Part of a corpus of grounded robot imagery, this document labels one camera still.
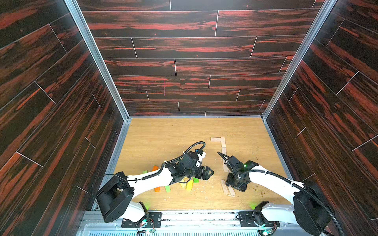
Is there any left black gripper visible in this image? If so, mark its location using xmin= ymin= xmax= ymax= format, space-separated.
xmin=182 ymin=165 xmax=214 ymax=181

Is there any natural wood block crosswise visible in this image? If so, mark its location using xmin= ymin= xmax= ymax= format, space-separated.
xmin=210 ymin=137 xmax=221 ymax=143

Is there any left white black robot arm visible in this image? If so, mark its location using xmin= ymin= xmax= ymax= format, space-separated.
xmin=95 ymin=141 xmax=214 ymax=227

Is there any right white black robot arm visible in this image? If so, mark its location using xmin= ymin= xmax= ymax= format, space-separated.
xmin=219 ymin=153 xmax=345 ymax=236

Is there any small yellow block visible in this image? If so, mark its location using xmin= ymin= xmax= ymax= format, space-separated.
xmin=186 ymin=180 xmax=194 ymax=191

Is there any left yellow block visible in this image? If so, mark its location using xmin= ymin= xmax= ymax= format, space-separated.
xmin=179 ymin=182 xmax=187 ymax=189

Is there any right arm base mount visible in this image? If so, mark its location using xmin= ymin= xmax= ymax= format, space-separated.
xmin=236 ymin=211 xmax=280 ymax=228

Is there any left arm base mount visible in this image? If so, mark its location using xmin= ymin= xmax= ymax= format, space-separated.
xmin=121 ymin=202 xmax=162 ymax=228

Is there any aluminium front rail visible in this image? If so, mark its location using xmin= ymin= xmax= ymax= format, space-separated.
xmin=77 ymin=210 xmax=307 ymax=236

